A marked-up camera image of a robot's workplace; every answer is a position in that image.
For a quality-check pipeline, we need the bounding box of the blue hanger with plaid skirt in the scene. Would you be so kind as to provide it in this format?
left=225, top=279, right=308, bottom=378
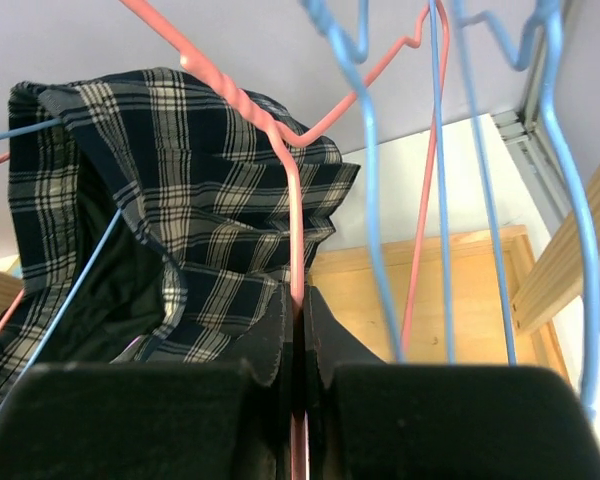
left=0, top=119, right=83, bottom=410

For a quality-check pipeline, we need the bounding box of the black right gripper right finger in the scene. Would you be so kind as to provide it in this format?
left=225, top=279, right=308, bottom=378
left=303, top=287, right=600, bottom=479

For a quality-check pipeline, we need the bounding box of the pink hanger with green skirt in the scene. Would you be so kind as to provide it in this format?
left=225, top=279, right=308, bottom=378
left=125, top=1, right=443, bottom=479

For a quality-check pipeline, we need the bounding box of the wooden clothes rack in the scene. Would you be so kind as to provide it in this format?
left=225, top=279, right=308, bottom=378
left=0, top=134, right=600, bottom=386

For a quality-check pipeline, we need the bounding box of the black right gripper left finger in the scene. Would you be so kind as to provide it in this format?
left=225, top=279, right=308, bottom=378
left=0, top=287, right=292, bottom=479

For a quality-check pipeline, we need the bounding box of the blue hanger with dotted skirt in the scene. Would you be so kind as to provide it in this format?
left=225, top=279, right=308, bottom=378
left=300, top=1, right=450, bottom=363

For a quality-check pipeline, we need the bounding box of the navy white plaid skirt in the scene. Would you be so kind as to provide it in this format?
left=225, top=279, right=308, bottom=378
left=0, top=67, right=362, bottom=429

